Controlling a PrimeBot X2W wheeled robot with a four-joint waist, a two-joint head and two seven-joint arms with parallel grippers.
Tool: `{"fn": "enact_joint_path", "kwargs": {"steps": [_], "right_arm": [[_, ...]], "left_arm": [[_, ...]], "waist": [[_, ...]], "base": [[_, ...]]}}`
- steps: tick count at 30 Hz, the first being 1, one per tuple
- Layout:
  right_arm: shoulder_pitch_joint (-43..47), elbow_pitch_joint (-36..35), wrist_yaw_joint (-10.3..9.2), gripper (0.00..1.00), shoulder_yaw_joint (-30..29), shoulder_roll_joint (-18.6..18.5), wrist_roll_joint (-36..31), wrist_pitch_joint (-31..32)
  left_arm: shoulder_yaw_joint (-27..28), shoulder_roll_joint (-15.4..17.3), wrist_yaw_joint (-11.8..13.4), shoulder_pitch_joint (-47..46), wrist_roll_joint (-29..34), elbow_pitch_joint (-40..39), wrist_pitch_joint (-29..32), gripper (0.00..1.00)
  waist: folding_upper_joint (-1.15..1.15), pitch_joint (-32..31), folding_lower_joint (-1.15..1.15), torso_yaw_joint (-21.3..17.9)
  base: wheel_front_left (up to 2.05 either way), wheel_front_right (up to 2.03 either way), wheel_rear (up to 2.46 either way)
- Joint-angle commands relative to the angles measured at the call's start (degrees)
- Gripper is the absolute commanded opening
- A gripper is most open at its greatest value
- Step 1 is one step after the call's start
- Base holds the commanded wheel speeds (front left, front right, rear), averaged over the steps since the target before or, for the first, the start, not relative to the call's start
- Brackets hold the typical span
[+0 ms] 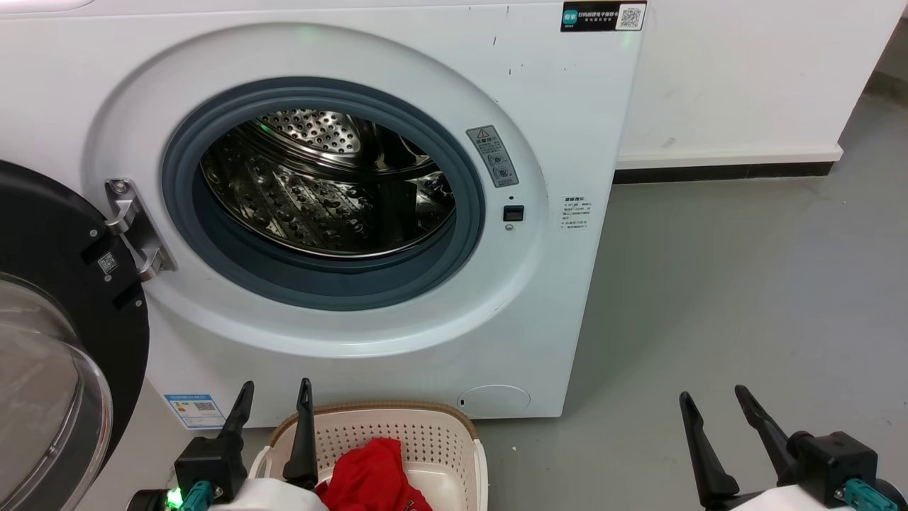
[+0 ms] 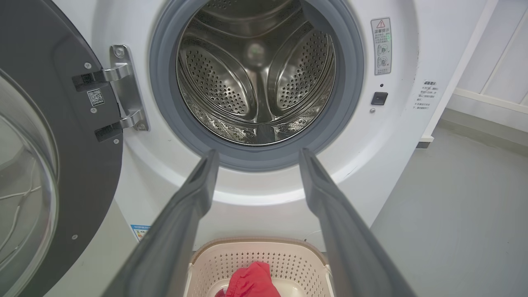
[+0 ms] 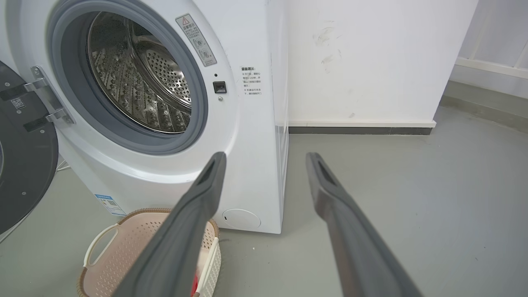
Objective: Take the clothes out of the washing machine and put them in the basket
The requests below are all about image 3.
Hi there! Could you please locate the blue energy label sticker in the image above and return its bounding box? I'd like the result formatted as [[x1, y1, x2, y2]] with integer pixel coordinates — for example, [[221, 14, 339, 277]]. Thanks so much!
[[94, 194, 126, 217]]

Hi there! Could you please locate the grey rubber door gasket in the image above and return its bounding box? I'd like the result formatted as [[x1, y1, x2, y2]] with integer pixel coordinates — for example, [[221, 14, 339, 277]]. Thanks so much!
[[46, 0, 209, 155]]

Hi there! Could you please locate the white front-load washing machine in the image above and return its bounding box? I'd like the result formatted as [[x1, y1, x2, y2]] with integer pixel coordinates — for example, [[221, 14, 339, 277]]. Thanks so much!
[[0, 0, 289, 234]]

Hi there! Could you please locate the grey warning sticker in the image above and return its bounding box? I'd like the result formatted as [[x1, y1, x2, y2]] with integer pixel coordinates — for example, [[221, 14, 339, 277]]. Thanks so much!
[[175, 14, 217, 67]]

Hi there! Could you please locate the round white filter cover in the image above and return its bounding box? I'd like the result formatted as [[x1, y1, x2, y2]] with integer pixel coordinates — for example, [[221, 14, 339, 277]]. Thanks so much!
[[222, 208, 262, 230]]

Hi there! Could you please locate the stainless steel washing machine drum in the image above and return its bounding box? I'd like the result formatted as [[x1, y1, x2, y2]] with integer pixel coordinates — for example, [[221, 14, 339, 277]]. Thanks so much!
[[87, 12, 193, 134]]

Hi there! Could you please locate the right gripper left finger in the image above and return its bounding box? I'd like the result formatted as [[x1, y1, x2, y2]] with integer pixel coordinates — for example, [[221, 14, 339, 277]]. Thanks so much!
[[112, 151, 227, 297]]

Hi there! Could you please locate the small printed text sticker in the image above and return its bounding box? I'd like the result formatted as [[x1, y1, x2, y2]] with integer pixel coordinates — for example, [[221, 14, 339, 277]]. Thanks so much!
[[241, 66, 263, 97]]

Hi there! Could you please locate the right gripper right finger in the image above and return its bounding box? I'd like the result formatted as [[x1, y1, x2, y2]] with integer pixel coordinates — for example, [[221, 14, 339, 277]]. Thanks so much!
[[306, 152, 423, 297]]

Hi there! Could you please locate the silver metal door hinge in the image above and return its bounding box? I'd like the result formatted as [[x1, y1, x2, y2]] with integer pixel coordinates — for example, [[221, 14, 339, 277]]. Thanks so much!
[[24, 66, 75, 125]]

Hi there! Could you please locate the cream perforated laundry basket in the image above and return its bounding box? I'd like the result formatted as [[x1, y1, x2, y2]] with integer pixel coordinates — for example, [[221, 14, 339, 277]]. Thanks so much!
[[77, 208, 222, 297]]

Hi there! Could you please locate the washing machine door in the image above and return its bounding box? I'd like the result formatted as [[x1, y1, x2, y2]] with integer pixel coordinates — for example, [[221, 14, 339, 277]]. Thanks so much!
[[0, 60, 59, 243]]

